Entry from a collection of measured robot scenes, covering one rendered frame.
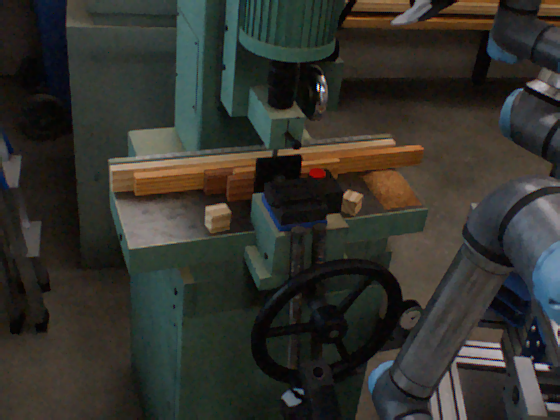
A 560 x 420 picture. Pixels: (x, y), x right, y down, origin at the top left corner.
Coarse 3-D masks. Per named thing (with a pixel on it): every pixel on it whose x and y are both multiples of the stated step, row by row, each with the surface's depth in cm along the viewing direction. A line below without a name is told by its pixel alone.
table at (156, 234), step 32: (128, 192) 146; (192, 192) 149; (128, 224) 138; (160, 224) 139; (192, 224) 140; (352, 224) 149; (384, 224) 153; (416, 224) 156; (128, 256) 134; (160, 256) 136; (192, 256) 139; (224, 256) 141; (256, 256) 140
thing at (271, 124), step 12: (252, 96) 151; (264, 96) 149; (252, 108) 152; (264, 108) 146; (252, 120) 153; (264, 120) 146; (276, 120) 143; (288, 120) 144; (300, 120) 145; (264, 132) 147; (276, 132) 144; (300, 132) 146; (276, 144) 146; (288, 144) 147
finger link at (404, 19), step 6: (420, 0) 133; (426, 0) 127; (414, 6) 132; (420, 6) 128; (426, 6) 132; (408, 12) 131; (414, 12) 129; (420, 12) 132; (396, 18) 130; (402, 18) 130; (408, 18) 130; (414, 18) 131; (390, 24) 129; (396, 24) 130; (402, 24) 130
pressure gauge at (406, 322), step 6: (408, 300) 163; (414, 300) 163; (402, 306) 162; (408, 306) 161; (414, 306) 161; (420, 306) 162; (402, 312) 161; (408, 312) 161; (414, 312) 162; (420, 312) 163; (402, 318) 161; (408, 318) 162; (414, 318) 163; (402, 324) 163; (408, 324) 163; (414, 324) 164
